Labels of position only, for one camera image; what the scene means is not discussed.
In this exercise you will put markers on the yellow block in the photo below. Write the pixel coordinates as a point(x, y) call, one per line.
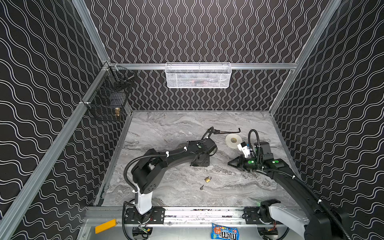
point(105, 226)

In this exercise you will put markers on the m&m candy bag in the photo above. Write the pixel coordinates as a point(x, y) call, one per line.
point(220, 232)

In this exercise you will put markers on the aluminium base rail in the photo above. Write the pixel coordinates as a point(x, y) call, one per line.
point(178, 216)

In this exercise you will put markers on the white mesh basket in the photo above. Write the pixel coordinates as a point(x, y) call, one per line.
point(198, 75)

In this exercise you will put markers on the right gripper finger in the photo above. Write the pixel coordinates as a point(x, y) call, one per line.
point(236, 166)
point(237, 161)

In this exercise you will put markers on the brass item in basket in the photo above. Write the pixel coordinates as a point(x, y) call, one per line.
point(117, 112)

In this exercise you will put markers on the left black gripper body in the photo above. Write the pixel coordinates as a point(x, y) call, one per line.
point(199, 160)

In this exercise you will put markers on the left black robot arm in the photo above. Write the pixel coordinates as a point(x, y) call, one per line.
point(144, 174)

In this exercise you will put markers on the brass padlock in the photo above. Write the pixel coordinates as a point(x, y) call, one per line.
point(208, 179)

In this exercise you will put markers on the black wire basket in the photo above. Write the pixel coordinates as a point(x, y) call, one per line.
point(112, 92)

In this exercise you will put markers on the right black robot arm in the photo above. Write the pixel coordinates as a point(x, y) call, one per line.
point(318, 221)

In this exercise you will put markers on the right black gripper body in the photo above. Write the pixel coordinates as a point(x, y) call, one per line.
point(241, 163)

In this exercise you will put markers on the black yellow pry tool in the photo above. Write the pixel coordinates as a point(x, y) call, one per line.
point(219, 132)

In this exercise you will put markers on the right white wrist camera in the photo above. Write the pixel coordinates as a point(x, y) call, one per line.
point(245, 149)

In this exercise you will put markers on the white tape roll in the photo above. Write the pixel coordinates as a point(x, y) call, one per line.
point(233, 140)

